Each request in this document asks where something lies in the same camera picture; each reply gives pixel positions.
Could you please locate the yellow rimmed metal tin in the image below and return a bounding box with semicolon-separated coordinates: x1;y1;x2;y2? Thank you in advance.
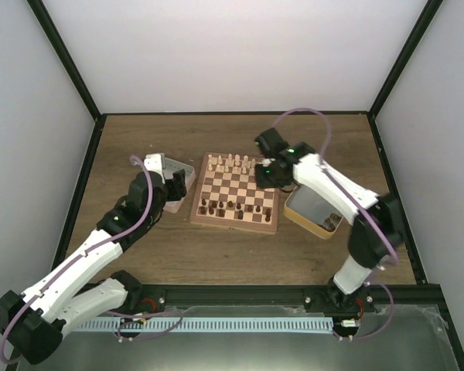
283;185;343;240

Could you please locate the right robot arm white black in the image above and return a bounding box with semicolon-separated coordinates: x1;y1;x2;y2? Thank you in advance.
254;128;404;311

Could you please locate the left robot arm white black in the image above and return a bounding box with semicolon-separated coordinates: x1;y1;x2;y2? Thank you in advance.
0;170;187;365

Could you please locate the wooden chess board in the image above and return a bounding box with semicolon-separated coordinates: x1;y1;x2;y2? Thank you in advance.
189;152;279;234

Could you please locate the pink rimmed metal tin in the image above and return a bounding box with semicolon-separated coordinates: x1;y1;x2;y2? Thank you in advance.
163;158;196;213

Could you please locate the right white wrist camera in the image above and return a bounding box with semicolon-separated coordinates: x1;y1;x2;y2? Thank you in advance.
261;158;275;167

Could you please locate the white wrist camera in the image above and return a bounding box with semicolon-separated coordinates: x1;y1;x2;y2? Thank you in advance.
261;158;275;167
144;153;165;183

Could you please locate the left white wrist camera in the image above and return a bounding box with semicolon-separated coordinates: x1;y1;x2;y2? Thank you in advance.
144;153;165;183

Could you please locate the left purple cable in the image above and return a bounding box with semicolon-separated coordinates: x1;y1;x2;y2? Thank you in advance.
0;155;186;364

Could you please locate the purple cable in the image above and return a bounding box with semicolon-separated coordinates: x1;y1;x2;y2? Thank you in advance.
272;107;400;343
0;155;186;364

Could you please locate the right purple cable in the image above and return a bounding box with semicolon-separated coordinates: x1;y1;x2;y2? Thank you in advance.
272;107;400;343

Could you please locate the black enclosure frame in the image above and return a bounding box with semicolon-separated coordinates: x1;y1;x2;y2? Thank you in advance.
5;0;464;371

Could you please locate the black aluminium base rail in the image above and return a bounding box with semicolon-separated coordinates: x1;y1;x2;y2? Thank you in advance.
34;284;442;314

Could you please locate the light blue slotted cable duct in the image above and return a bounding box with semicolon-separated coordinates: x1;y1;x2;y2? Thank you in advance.
75;317;333;334

